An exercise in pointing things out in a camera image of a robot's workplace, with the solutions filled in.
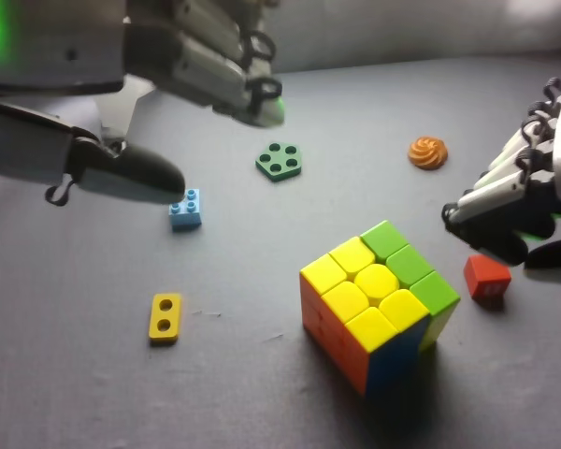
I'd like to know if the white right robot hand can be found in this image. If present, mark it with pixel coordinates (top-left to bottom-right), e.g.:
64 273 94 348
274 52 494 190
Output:
441 74 561 271

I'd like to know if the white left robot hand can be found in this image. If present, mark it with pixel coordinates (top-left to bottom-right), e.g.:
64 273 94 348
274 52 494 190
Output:
0 0 286 207

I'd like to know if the multicolour puzzle cube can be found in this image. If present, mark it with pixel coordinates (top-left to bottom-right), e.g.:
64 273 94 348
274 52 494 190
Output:
298 219 462 399

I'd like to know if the red cube block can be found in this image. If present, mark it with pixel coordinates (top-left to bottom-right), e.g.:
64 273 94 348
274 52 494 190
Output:
462 253 513 310

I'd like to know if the orange swirl toy cookie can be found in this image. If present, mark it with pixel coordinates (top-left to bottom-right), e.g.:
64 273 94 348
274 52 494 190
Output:
406 135 450 171

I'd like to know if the light blue toy brick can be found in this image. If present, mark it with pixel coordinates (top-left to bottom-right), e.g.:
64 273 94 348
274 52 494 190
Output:
167 188 203 233

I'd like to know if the white backdrop sheet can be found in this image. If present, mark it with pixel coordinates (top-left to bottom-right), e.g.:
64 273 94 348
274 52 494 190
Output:
95 0 561 144

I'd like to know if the green pentagon block with holes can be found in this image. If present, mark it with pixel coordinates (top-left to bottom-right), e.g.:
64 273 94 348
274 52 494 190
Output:
254 141 304 183

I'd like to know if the yellow two-hole block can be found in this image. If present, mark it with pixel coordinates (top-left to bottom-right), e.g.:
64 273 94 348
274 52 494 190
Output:
148 292 183 346

